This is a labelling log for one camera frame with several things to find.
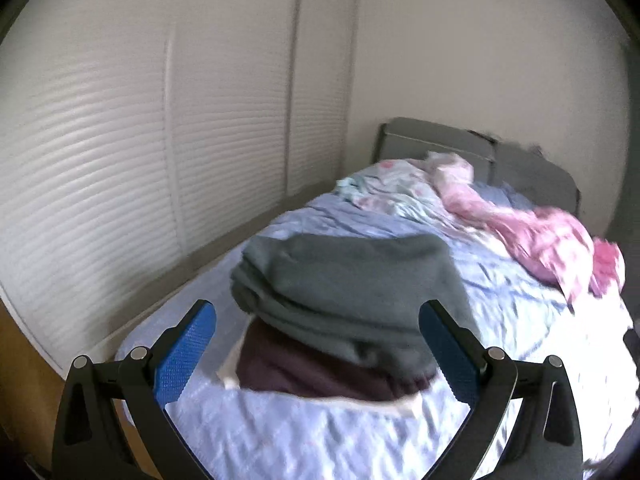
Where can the bed with lavender sheet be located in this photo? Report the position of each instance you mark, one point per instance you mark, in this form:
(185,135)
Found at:
(325,440)

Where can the floral light-blue duvet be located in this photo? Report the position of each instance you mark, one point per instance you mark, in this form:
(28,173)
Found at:
(390,185)

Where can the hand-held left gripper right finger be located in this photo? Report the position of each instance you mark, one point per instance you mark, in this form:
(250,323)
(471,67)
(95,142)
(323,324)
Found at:
(447,355)

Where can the folded white cloth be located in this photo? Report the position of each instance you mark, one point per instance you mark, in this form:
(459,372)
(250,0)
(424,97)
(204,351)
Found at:
(229,377)

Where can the pink blanket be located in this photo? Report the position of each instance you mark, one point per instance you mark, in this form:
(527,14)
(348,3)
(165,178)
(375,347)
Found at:
(525,235)

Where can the grey headboard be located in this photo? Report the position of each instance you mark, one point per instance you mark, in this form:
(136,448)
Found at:
(530,170)

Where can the bright pink cloth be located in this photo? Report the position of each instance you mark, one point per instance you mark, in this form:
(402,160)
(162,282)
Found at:
(607,260)

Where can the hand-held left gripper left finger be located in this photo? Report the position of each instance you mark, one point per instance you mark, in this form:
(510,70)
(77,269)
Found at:
(185,355)

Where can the grey pants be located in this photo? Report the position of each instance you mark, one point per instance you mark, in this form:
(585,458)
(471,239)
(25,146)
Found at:
(340,285)

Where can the folded maroon cloth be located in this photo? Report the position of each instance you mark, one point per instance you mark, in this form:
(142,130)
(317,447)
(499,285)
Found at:
(300,365)

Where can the white louvered closet door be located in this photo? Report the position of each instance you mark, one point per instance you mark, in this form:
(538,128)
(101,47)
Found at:
(90,160)
(235,110)
(325,85)

